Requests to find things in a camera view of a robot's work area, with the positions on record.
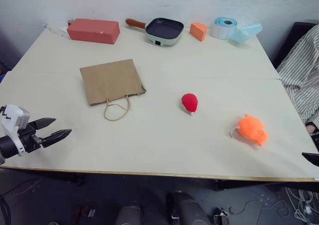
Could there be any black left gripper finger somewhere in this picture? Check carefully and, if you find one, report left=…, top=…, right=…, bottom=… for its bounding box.
left=33, top=117, right=57, bottom=132
left=39, top=128, right=73, bottom=149

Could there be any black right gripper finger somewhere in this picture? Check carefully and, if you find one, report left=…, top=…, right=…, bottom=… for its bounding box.
left=302, top=152, right=319, bottom=167

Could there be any white label roll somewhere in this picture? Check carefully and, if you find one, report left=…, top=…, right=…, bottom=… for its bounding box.
left=211, top=17, right=239, bottom=40

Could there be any clear plastic wrapper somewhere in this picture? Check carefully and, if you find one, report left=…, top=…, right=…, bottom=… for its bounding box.
left=43, top=23, right=68, bottom=38

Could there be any person's bare hand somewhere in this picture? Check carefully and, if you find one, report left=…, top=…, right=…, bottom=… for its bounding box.
left=306, top=121, right=319, bottom=134

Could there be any orange wedge block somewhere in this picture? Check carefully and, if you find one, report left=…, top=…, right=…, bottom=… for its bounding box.
left=189, top=22, right=208, bottom=42

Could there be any brown paper bag with handles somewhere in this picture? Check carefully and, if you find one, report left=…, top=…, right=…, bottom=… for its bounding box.
left=79, top=58, right=147, bottom=122

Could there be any red rectangular box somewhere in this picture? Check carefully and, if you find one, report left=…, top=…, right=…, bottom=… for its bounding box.
left=66, top=18, right=120, bottom=45

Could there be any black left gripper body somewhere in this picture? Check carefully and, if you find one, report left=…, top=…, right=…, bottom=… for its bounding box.
left=16, top=123, right=45, bottom=154

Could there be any dark grey rounded shape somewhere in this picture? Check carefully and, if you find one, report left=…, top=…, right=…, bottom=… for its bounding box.
left=115, top=202, right=145, bottom=225

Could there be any red plush toy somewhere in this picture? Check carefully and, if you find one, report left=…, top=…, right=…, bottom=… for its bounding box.
left=180, top=93, right=199, bottom=116

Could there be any person in striped shirt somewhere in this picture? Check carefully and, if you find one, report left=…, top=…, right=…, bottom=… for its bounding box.
left=276, top=23, right=319, bottom=126

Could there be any white cable bundle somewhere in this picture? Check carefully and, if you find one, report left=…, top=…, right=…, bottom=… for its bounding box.
left=259, top=186, right=319, bottom=224

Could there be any small black floor item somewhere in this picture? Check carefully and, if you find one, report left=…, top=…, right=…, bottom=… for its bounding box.
left=213, top=208, right=230, bottom=225

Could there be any light blue plastic packet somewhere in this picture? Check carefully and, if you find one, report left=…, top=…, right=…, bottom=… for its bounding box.
left=228, top=23, right=263, bottom=45

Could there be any orange plush toy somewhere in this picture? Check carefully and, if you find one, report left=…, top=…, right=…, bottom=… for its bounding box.
left=229, top=113, right=270, bottom=147

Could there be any black rounded shape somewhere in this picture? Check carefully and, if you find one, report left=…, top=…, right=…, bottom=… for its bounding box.
left=165, top=190, right=213, bottom=225

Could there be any green electric frying pan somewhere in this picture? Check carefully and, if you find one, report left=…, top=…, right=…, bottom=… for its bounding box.
left=125, top=17, right=185, bottom=47

